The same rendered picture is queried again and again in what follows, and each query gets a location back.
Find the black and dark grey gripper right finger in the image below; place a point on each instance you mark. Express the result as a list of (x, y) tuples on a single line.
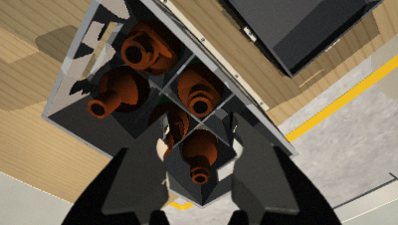
[(269, 186)]

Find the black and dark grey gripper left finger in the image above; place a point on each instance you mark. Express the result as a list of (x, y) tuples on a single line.
[(131, 185)]

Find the black divided crate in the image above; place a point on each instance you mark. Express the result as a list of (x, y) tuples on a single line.
[(67, 105)]

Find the brown glass bottle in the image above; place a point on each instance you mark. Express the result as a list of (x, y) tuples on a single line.
[(179, 121), (123, 90), (200, 150), (199, 88)]

